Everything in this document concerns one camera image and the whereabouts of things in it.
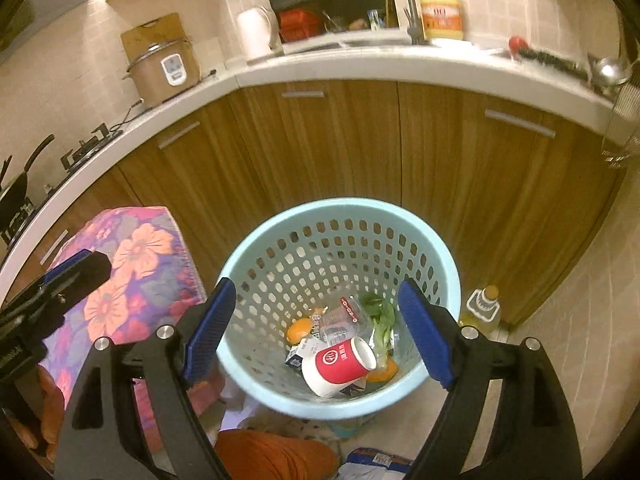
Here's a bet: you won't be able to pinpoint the red white paper cup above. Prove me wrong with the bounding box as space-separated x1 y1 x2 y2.
302 337 378 398

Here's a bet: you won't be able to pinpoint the wooden kitchen cabinets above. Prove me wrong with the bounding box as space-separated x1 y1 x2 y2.
0 79 626 326

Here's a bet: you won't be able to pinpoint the floral tablecloth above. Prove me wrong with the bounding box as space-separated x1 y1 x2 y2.
37 205 227 453

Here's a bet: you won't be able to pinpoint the black wok with lid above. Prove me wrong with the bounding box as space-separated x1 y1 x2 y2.
0 134 55 230

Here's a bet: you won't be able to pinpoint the orange stool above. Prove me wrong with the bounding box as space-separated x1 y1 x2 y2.
215 429 340 480

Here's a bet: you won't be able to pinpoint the oil bottle on floor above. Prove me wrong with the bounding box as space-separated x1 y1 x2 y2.
459 285 501 336

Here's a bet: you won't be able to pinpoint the black gas stove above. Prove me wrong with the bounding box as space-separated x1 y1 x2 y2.
1 122 124 247

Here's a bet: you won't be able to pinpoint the blue white packet on floor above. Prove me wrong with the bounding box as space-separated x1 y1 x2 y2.
336 448 412 480

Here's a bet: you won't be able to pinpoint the green leafy vegetable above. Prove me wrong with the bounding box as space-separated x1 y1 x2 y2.
358 292 396 370

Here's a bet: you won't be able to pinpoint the orange peel in basket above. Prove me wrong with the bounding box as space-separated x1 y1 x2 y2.
285 318 312 347

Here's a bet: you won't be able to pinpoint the small carton in basket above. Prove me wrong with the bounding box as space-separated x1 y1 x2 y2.
284 335 328 370

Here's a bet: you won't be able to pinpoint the clear plastic bag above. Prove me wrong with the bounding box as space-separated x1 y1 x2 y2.
311 284 373 347

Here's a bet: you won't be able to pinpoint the light blue perforated basket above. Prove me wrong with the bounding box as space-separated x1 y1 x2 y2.
217 197 461 420

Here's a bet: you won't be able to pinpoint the brown rice cooker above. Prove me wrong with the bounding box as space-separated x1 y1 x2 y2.
126 38 201 110

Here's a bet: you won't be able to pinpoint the wooden cutting board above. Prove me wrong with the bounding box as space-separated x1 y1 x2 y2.
120 13 186 62

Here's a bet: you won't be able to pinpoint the white electric kettle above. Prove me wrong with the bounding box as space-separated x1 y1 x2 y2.
236 6 283 64

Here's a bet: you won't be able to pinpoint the red container by sink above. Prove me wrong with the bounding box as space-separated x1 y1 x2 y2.
278 9 324 44

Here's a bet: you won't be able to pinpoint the metal ladle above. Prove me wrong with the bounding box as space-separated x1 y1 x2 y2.
589 56 632 88

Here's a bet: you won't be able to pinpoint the red tomato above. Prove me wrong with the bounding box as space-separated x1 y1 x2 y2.
508 36 528 56

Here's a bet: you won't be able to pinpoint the yellow cooking oil jug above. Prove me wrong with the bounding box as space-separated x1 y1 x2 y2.
420 0 464 40

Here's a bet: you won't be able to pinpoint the metal sink faucet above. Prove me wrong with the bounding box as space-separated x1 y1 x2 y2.
340 0 428 47

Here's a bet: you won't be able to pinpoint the wire strainer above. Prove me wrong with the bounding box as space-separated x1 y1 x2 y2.
601 81 639 169

